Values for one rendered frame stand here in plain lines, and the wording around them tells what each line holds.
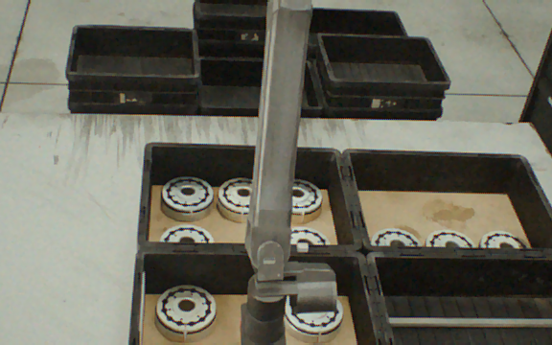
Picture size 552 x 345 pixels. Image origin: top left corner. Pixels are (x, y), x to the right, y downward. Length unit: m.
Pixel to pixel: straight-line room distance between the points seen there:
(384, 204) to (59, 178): 0.74
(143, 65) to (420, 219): 1.31
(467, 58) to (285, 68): 2.98
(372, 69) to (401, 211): 1.18
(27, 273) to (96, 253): 0.14
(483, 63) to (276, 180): 2.98
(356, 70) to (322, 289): 1.70
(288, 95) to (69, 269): 0.75
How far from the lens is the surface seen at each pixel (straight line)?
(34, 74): 3.57
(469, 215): 1.72
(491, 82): 3.88
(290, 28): 1.09
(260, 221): 1.10
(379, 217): 1.66
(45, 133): 2.03
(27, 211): 1.82
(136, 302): 1.30
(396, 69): 2.83
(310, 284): 1.15
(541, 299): 1.61
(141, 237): 1.41
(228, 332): 1.40
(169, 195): 1.60
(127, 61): 2.71
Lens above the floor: 1.91
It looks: 39 degrees down
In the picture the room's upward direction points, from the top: 7 degrees clockwise
